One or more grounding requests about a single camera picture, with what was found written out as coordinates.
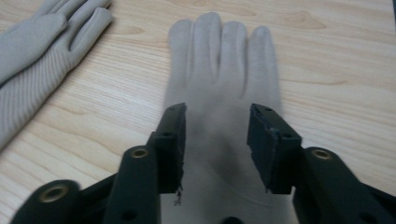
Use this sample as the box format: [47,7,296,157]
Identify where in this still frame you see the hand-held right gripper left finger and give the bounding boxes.
[146,102,188,194]

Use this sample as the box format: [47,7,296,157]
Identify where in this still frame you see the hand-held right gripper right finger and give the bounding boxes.
[247,103,303,196]

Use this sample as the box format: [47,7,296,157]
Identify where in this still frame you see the beige glove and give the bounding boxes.
[160,11,301,224]
[0,0,114,152]

